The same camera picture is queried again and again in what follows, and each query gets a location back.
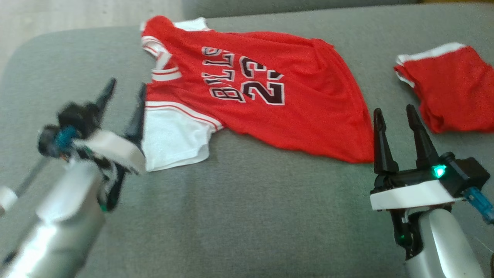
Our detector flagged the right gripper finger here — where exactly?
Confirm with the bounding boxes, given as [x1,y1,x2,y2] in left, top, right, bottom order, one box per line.
[406,104,441,170]
[372,108,399,175]

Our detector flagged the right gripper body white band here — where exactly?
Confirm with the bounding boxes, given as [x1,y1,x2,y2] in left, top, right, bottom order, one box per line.
[369,166,466,211]

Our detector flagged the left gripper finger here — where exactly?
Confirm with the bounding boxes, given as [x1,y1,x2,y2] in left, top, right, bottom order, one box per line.
[123,82,147,144]
[92,78,117,121]

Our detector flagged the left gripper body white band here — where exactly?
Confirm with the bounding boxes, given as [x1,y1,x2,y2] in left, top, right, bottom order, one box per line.
[75,115,147,175]

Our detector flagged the red shorts with white trim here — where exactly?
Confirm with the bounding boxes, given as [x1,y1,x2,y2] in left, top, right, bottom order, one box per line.
[393,42,494,135]

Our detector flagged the red basketball jersey white sleeves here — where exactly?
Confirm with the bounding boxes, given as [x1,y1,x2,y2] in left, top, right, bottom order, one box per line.
[139,15,375,173]

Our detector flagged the teal left cable connector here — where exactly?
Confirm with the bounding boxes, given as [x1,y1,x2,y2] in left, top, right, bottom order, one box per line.
[54,125,80,151]

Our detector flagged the teal cable connector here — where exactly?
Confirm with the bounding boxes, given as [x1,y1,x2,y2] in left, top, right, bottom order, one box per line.
[54,125,80,151]
[462,187,494,225]

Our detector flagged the teal right cable connector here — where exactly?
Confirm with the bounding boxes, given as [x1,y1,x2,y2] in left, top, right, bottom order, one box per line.
[462,187,494,225]

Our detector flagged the white tape on cable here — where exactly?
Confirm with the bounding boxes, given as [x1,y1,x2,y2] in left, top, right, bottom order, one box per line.
[0,185,19,213]

